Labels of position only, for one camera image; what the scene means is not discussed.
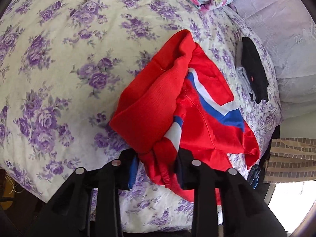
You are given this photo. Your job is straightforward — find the red striped pants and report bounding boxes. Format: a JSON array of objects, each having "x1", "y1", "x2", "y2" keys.
[{"x1": 110, "y1": 30, "x2": 260, "y2": 202}]

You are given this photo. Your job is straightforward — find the blue denim jeans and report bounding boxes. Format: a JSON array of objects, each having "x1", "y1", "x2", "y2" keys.
[{"x1": 247, "y1": 164, "x2": 261, "y2": 189}]

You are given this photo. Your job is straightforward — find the beige checkered cloth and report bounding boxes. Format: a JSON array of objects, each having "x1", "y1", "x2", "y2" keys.
[{"x1": 263, "y1": 137, "x2": 316, "y2": 183}]

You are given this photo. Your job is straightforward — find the folded grey garment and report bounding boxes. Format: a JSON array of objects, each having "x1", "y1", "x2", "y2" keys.
[{"x1": 235, "y1": 40, "x2": 256, "y2": 102}]

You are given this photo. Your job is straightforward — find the folded black garment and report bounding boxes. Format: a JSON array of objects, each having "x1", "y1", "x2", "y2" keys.
[{"x1": 241, "y1": 37, "x2": 269, "y2": 104}]

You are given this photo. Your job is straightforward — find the purple floral bedspread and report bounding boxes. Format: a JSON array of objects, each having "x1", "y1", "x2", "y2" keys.
[{"x1": 0, "y1": 0, "x2": 283, "y2": 233}]

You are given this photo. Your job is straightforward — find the white lace pillow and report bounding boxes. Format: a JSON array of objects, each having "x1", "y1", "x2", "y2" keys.
[{"x1": 232, "y1": 0, "x2": 315, "y2": 118}]

